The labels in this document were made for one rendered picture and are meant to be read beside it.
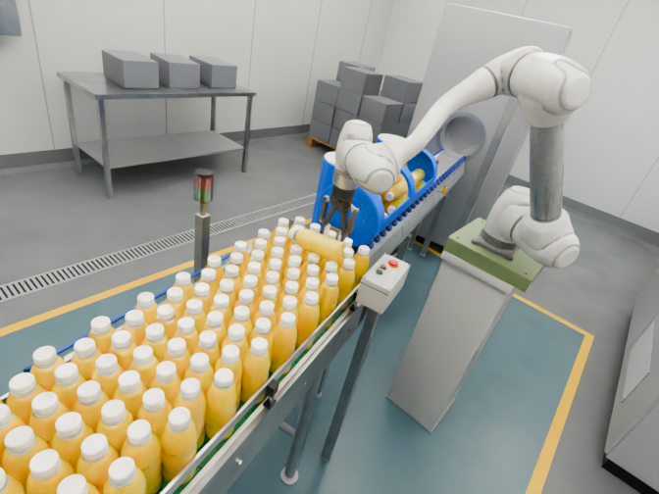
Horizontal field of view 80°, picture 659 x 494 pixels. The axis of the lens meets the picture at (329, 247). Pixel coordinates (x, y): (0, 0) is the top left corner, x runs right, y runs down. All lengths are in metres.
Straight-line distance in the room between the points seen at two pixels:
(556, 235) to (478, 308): 0.48
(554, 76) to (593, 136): 5.30
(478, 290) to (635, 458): 1.31
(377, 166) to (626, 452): 2.12
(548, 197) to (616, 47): 5.12
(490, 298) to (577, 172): 4.95
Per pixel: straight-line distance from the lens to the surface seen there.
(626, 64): 6.51
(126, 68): 3.89
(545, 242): 1.59
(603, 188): 6.62
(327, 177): 2.39
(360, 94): 5.44
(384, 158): 1.09
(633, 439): 2.67
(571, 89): 1.26
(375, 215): 1.56
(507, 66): 1.38
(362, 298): 1.29
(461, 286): 1.83
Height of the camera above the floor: 1.80
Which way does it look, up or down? 31 degrees down
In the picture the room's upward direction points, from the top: 13 degrees clockwise
